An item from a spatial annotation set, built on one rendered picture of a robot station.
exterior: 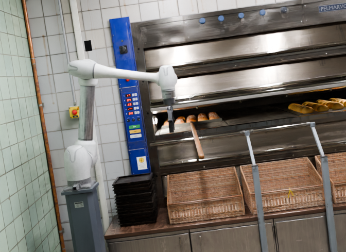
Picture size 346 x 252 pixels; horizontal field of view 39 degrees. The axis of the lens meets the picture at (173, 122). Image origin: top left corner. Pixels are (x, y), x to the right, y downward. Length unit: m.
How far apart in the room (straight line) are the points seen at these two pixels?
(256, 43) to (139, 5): 0.98
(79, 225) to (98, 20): 1.65
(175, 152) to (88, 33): 1.18
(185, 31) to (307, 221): 1.72
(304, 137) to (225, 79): 0.79
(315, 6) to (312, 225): 1.70
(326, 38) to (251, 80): 0.68
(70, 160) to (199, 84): 1.30
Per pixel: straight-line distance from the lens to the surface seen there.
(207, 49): 3.96
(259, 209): 3.51
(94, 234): 3.28
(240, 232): 3.60
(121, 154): 4.02
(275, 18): 4.05
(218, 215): 3.60
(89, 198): 3.22
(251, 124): 4.00
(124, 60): 3.94
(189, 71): 3.94
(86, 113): 3.37
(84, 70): 3.18
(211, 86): 3.94
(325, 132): 4.14
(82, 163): 3.21
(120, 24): 3.96
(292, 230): 3.65
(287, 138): 4.06
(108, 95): 3.99
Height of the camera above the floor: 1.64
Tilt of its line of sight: 5 degrees down
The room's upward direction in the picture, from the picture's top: 8 degrees counter-clockwise
